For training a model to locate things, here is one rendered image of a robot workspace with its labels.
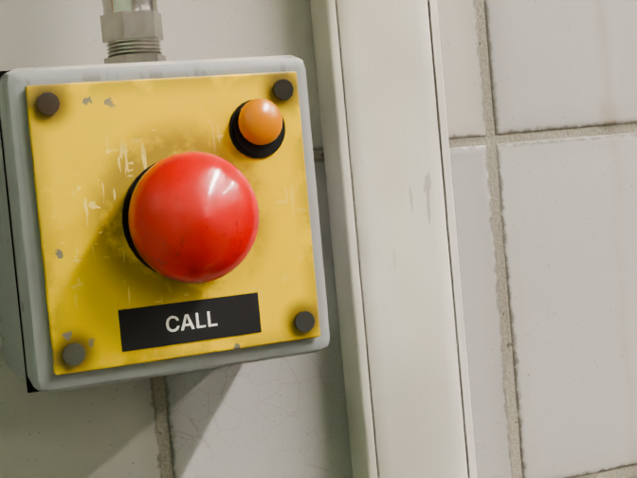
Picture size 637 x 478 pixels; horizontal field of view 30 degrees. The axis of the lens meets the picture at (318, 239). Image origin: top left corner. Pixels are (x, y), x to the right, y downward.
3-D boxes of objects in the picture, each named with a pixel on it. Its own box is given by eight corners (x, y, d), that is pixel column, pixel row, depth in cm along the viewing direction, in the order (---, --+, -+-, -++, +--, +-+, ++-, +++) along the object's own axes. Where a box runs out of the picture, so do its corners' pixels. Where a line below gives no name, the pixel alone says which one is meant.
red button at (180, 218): (118, 286, 38) (106, 160, 37) (238, 272, 39) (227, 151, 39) (147, 292, 34) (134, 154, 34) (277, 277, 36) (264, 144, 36)
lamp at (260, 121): (236, 147, 38) (231, 101, 38) (280, 144, 39) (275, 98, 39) (245, 146, 37) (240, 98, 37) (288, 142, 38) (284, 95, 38)
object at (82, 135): (2, 372, 42) (-28, 89, 42) (265, 334, 46) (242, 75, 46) (37, 400, 36) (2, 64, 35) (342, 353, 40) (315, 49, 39)
